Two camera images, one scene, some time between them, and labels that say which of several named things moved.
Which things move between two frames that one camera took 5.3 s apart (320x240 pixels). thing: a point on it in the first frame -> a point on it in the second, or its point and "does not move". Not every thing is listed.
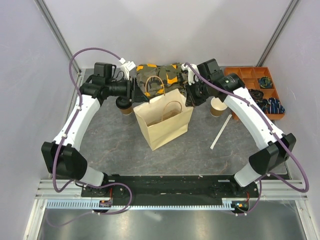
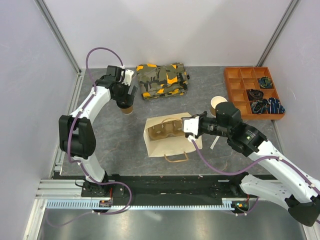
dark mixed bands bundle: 263,104 does not move
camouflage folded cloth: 155,79 does not move
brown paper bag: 165,119 -> 172,144
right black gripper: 191,101 -> 204,113
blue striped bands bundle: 275,106 does not move
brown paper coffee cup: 127,111 does not move
